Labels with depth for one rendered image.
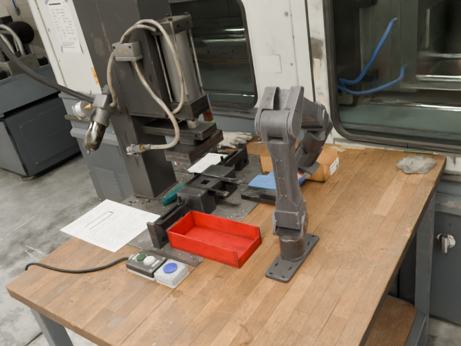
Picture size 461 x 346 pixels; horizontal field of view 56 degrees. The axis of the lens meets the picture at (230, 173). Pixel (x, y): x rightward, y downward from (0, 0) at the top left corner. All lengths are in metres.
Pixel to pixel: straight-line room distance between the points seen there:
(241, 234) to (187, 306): 0.28
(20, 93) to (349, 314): 3.78
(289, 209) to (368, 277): 0.25
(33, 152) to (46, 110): 0.41
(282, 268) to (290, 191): 0.21
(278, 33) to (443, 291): 1.27
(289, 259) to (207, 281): 0.22
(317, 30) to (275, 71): 0.30
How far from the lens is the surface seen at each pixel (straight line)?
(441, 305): 2.14
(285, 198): 1.08
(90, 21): 1.46
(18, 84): 4.38
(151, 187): 1.58
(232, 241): 1.28
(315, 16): 1.69
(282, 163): 1.03
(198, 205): 1.40
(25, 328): 2.80
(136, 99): 1.42
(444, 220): 1.86
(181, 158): 1.33
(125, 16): 1.33
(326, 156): 1.60
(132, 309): 1.18
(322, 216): 1.34
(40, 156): 4.51
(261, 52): 1.92
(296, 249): 1.15
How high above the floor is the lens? 1.67
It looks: 27 degrees down
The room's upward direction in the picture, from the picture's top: 11 degrees counter-clockwise
